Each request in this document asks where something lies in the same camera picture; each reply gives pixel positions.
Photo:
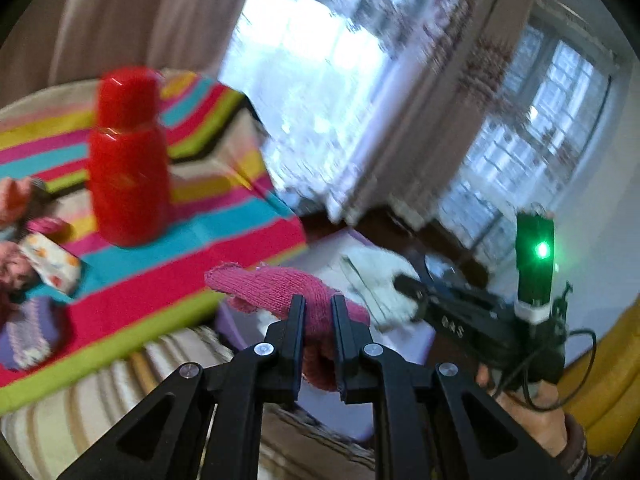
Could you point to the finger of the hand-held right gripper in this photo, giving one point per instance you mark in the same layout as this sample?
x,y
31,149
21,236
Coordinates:
x,y
407,287

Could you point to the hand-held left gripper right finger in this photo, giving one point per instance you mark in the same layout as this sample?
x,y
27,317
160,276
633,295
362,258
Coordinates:
x,y
342,350

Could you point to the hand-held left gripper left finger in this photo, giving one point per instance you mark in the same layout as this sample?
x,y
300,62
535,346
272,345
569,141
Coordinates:
x,y
295,350

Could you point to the pink knitted glove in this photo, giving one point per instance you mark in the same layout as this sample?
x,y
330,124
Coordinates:
x,y
280,285

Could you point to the person's right forearm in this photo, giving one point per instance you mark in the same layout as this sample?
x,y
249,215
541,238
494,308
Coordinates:
x,y
580,455

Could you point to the person's right hand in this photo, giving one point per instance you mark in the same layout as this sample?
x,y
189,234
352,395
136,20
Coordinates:
x,y
540,415

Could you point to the white cloth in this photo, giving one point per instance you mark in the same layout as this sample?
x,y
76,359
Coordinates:
x,y
385,270

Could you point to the dark wooden furniture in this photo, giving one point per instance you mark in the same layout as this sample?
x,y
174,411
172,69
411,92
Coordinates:
x,y
440,245

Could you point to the yellow seat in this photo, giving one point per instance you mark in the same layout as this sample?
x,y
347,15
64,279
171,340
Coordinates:
x,y
610,375

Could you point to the colourful striped blanket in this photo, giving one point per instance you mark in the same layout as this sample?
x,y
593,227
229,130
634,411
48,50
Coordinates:
x,y
175,270

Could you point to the large bright window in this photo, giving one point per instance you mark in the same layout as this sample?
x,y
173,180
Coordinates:
x,y
300,70

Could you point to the red thermos bottle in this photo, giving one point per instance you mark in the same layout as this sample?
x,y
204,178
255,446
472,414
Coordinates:
x,y
127,170

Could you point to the white flower print pouch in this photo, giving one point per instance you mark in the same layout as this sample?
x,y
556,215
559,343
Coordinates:
x,y
52,260

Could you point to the purple knitted item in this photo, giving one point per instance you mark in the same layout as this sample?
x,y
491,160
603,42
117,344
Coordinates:
x,y
30,335

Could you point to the plain beige curtain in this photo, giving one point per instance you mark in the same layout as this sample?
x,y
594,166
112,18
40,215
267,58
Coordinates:
x,y
125,15

